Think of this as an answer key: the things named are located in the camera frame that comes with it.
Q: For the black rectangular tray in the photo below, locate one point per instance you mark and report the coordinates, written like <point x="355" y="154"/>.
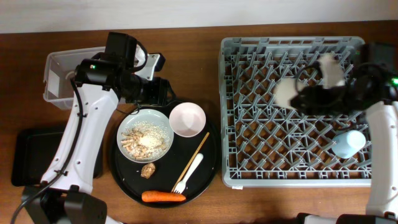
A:
<point x="35" y="149"/>

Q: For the clear plastic bin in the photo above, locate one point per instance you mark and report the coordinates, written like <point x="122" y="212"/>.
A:
<point x="59" y="69"/>

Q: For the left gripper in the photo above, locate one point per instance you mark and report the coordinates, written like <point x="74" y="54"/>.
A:
<point x="160" y="95"/>

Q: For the grey dishwasher rack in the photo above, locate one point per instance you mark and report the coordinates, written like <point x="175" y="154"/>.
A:
<point x="267" y="146"/>

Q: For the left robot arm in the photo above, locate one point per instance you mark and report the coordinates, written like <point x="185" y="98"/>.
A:
<point x="123" y="71"/>

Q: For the round black serving tray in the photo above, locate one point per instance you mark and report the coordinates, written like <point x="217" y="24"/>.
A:
<point x="127" y="173"/>

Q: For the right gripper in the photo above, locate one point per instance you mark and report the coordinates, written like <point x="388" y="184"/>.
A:
<point x="313" y="101"/>

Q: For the white plastic fork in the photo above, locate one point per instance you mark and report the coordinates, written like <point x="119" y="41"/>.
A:
<point x="182" y="184"/>

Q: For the orange carrot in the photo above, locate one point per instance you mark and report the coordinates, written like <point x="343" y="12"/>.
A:
<point x="156" y="196"/>

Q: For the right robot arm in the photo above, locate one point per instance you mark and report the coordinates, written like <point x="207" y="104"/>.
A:
<point x="372" y="89"/>

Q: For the pink shallow bowl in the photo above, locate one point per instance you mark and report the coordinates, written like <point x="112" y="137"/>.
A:
<point x="187" y="119"/>

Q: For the brown walnut shell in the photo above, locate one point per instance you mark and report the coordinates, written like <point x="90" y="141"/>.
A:
<point x="148" y="170"/>

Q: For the small white cup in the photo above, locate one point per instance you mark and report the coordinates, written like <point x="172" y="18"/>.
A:
<point x="284" y="91"/>

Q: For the blue plastic cup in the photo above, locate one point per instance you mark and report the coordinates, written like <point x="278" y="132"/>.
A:
<point x="348" y="144"/>

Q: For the grey plate with rice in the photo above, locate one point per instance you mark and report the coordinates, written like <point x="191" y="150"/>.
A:
<point x="145" y="137"/>

